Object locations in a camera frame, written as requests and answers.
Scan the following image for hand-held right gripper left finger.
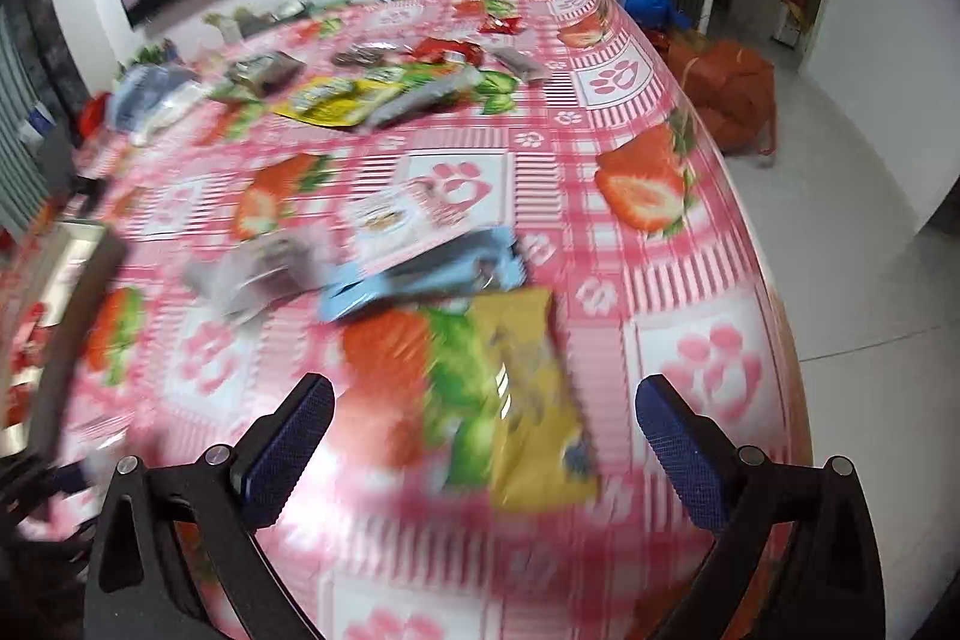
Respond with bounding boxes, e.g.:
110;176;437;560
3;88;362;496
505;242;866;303
82;372;336;640

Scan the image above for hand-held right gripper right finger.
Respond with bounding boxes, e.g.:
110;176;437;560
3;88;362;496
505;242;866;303
634;374;886;640

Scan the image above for gold snack packet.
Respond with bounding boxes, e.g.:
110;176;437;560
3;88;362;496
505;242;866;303
469;287;601;510

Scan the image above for clear packet with chocolate balls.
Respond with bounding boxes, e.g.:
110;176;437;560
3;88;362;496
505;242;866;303
184;231;331;320

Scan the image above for light blue snack packet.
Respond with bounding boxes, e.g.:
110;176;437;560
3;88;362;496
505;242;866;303
315;226;526;322

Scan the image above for white pink snack packet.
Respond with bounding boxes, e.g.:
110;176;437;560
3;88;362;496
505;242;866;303
351;181;452;260

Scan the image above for pink strawberry tablecloth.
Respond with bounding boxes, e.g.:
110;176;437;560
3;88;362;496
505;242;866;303
0;0;815;640

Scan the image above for black phone stand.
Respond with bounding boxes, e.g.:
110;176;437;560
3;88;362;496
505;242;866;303
37;119;106;214

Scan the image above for white cloth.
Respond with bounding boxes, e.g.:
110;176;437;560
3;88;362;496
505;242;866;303
127;85;207;146

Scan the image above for yellow snack packet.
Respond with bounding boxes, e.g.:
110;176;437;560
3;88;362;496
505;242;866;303
271;61;451;128

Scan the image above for grey vertical blinds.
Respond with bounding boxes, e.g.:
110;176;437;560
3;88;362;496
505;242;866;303
0;2;83;236

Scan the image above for orange bag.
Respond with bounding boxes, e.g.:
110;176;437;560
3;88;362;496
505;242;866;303
667;36;777;157

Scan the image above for red plastic chair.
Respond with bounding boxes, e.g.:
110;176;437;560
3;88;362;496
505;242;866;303
75;92;113;142

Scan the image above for green silver snack packet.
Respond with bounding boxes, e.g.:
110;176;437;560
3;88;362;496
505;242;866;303
227;51;305;95

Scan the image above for grey blue cloth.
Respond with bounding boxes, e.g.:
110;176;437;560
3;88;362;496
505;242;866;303
112;62;203;131

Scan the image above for dark flat snack packet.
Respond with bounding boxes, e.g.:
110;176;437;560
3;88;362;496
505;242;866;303
332;42;410;71

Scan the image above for leafy green plant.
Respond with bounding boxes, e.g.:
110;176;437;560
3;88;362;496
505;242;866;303
127;40;181;67

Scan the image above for dark grey snack packet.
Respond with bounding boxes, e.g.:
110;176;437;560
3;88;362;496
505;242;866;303
495;47;548;84

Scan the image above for small red snack packet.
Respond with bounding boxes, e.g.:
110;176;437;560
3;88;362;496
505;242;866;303
480;0;522;35
412;38;485;65

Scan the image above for blue bag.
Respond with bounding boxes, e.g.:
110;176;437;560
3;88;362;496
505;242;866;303
626;0;687;30

